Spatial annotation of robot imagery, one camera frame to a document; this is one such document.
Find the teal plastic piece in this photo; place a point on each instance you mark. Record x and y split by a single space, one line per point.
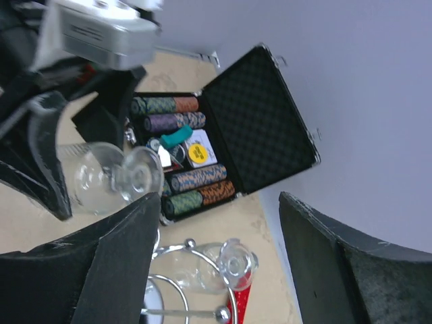
178 137

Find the black poker chip case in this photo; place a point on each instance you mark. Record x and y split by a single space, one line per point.
254 127

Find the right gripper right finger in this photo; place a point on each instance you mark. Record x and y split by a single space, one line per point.
342 275

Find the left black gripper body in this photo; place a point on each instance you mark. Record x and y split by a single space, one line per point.
21 22

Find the triangular all in marker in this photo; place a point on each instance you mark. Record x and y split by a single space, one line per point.
167 161

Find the yellow big blind button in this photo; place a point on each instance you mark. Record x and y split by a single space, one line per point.
197 153

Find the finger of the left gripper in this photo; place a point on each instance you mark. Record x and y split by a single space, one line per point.
29 162
103 119

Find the wine glass back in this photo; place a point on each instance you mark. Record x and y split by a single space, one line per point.
211 268

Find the red glitter bottle stopper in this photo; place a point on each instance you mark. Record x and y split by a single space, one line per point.
241 303

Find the playing card deck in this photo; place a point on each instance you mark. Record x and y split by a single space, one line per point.
200 136

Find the dealer button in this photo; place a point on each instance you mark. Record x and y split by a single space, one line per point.
178 154

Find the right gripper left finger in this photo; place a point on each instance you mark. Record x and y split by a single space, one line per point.
97 274

